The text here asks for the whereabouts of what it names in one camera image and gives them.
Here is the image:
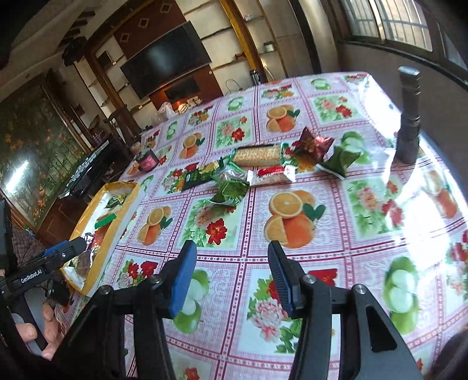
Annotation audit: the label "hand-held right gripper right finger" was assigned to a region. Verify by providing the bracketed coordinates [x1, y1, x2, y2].
[268, 241, 425, 380]

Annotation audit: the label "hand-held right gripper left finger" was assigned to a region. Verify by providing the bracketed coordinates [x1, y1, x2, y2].
[53, 240, 198, 380]

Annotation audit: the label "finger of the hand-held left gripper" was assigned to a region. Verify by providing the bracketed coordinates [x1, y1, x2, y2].
[42, 237, 88, 273]

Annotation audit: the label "shiny dark snack packet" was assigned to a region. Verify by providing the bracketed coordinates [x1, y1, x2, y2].
[68, 250, 97, 284]

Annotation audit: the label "yellow cardboard box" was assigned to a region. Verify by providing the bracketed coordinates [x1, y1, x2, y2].
[59, 181, 141, 296]

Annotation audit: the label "person's left hand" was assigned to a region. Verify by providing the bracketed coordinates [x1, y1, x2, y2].
[10, 303, 66, 362]

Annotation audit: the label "black low cabinet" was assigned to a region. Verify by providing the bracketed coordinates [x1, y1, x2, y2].
[58, 133, 134, 200]

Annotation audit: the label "green snack packet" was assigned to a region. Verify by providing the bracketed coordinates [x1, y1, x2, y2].
[317, 144, 361, 179]
[209, 181, 251, 206]

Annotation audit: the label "red label cracker packet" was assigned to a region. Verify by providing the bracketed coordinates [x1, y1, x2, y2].
[247, 164, 296, 188]

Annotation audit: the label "dark yellow print snack packet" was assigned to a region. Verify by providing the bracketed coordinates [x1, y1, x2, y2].
[181, 163, 220, 191]

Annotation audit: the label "clear snack packet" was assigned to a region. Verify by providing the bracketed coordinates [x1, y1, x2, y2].
[212, 164, 251, 185]

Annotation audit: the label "pink jar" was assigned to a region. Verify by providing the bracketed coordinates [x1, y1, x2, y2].
[137, 150, 159, 172]

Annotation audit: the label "long cracker packet green ends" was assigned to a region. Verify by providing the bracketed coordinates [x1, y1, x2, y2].
[218, 144, 304, 169]

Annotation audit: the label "dark red snack packet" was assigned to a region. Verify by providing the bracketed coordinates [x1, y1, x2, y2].
[294, 127, 334, 162]

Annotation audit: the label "wooden chair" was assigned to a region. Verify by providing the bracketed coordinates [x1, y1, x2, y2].
[103, 104, 141, 147]

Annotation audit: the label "white plastic bag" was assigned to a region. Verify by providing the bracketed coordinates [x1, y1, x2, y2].
[157, 102, 178, 119]

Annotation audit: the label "black speaker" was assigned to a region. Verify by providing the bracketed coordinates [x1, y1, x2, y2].
[62, 37, 86, 66]

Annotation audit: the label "black flashlight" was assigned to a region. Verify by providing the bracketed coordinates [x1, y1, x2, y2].
[394, 66, 422, 165]

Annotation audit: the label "black television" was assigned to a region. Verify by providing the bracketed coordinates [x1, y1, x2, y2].
[120, 21, 213, 99]

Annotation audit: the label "silver tower air conditioner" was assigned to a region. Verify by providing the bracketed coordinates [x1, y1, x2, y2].
[289, 0, 323, 75]

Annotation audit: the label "large window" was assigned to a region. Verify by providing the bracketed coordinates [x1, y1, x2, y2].
[338, 0, 468, 74]

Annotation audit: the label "floral wall painting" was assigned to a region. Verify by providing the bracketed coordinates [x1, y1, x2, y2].
[0, 86, 86, 227]

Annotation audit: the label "wooden wall shelf unit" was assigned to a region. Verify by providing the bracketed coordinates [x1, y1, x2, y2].
[58, 0, 289, 121]

